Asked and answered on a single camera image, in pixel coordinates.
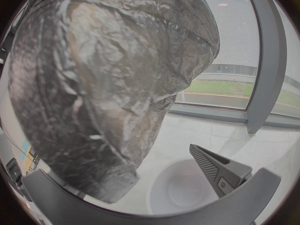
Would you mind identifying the window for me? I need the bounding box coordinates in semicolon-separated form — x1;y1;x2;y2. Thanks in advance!
169;0;300;135

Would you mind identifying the black plastic bag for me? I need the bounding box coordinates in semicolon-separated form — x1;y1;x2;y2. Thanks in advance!
8;0;221;204

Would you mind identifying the white trash bin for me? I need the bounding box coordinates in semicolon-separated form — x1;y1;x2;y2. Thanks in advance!
146;157;225;216

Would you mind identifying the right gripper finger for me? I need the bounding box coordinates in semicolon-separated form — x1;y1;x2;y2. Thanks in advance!
189;144;253;199

